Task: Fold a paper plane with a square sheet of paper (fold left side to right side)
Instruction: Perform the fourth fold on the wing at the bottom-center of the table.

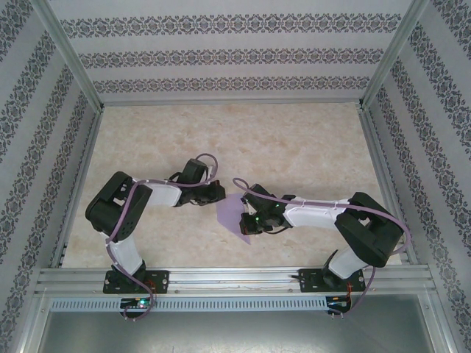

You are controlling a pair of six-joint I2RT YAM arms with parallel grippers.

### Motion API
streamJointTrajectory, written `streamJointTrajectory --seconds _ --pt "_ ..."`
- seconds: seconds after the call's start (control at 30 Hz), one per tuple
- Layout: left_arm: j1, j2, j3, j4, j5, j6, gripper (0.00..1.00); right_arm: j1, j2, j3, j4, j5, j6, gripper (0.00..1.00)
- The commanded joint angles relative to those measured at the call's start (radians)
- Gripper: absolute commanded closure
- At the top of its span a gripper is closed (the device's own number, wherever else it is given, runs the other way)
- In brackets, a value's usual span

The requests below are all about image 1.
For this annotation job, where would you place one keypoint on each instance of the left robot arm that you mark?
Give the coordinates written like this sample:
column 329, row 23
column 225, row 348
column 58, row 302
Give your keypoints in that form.
column 127, row 257

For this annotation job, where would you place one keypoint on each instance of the purple paper sheet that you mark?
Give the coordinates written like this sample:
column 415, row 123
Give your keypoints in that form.
column 228, row 213

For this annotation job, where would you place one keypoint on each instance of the aluminium frame post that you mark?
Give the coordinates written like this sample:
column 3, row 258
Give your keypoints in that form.
column 395, row 51
column 70, row 55
column 35, row 323
column 439, row 323

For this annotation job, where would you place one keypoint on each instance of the grey metal panel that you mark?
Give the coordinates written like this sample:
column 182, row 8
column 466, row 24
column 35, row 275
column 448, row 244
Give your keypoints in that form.
column 235, row 334

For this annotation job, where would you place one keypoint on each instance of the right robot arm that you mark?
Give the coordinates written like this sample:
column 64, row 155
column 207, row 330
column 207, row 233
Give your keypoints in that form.
column 368, row 235

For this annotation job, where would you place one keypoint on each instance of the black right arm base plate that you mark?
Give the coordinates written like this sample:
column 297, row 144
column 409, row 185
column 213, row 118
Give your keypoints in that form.
column 309, row 281

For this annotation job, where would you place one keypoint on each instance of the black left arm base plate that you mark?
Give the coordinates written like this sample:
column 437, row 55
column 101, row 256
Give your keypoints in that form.
column 162, row 281

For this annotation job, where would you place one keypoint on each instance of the aluminium mounting rail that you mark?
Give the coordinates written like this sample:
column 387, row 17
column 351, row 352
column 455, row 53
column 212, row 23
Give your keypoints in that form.
column 228, row 279

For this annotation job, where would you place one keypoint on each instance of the aluminium side rail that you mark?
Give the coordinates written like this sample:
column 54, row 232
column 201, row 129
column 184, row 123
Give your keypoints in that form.
column 382, row 154
column 79, row 165

